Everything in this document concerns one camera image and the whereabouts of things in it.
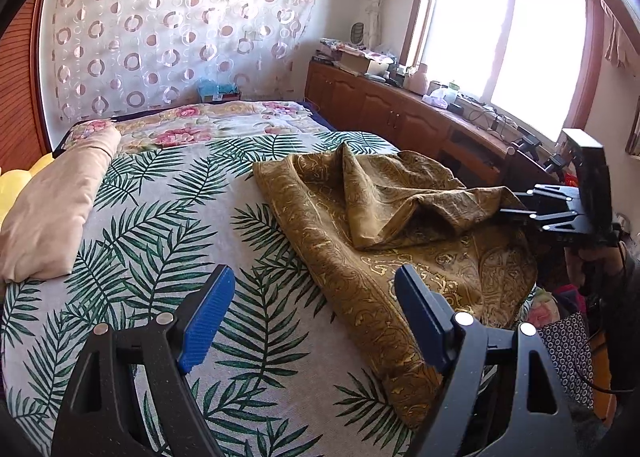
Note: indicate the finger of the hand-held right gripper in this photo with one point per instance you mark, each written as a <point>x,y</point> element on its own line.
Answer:
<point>550,196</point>
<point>545,219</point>

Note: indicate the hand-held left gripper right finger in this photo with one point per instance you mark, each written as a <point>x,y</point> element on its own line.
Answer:
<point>420,317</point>

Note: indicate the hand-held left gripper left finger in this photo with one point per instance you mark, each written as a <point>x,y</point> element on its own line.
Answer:
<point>207,319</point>

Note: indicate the golden paisley print shirt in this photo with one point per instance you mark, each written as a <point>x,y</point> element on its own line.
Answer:
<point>360,217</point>

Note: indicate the person's right forearm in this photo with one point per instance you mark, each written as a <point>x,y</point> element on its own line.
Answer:
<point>622,332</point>

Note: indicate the person's right hand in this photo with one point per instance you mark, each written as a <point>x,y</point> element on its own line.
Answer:
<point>590,269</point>

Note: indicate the black clamp device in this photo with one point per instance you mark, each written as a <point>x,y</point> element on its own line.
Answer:
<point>532,147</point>

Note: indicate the leaf print bed sheet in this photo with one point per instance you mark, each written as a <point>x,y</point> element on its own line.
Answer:
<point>150,217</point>

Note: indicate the dark dotted cloth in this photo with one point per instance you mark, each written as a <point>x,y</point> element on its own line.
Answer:
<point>567,347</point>

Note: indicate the pile of household clutter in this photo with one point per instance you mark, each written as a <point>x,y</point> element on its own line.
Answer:
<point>430,87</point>

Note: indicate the window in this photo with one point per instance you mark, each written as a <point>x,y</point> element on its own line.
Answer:
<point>505,32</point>

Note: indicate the wooden cabinet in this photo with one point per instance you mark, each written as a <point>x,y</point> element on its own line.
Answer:
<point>390,107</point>

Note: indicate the pink pillow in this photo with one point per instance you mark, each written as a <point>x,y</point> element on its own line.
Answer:
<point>55,207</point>

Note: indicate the floral quilt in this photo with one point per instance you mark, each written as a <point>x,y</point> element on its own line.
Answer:
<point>210,124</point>

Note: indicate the teal box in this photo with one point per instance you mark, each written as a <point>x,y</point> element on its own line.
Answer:
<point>216,89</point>

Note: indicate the yellow pillow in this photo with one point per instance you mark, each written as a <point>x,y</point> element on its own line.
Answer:
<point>17,187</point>

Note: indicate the small grey fan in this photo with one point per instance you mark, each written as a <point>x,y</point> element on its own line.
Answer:
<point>358,33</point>

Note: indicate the reddish wooden headboard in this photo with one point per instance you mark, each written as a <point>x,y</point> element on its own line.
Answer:
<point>20,87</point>

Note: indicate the sheer circle pattern curtain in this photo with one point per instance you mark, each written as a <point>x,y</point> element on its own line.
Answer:
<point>175,22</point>

